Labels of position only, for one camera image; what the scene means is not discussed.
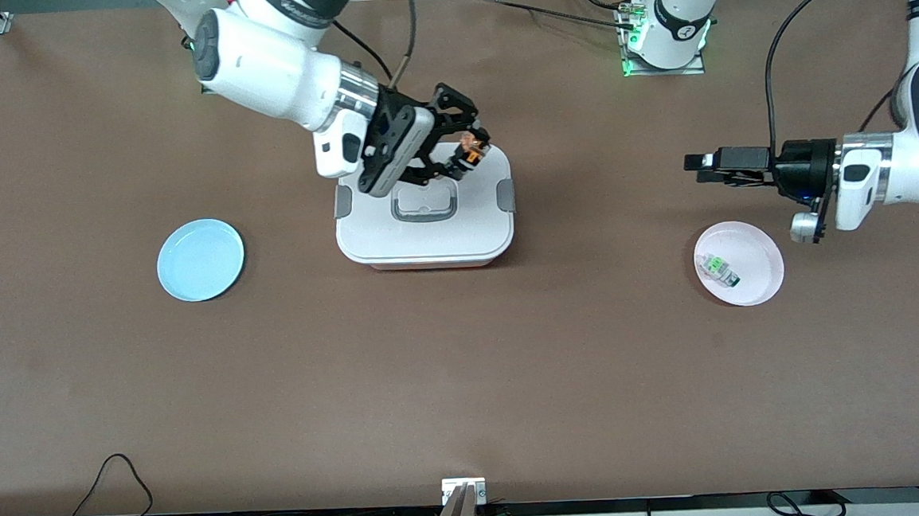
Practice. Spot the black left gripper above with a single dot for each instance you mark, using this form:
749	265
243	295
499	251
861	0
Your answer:
803	163

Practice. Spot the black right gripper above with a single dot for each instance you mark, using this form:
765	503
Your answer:
448	120

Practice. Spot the orange and black switch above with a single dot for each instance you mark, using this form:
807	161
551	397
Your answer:
474	150

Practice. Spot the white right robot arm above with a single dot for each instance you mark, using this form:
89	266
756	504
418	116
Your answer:
272	62

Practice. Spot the white lunch box grey clips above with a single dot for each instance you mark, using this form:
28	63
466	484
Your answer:
426	236

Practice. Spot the white plate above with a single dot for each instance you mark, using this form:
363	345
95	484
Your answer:
755	268

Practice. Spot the light blue round plate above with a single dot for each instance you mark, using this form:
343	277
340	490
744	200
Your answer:
200	260

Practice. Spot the green and white switch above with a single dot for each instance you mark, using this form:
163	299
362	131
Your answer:
719	268

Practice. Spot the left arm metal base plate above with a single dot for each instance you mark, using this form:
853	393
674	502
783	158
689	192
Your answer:
630	68

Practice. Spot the white mounting bracket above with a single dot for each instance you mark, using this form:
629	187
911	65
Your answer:
451	486

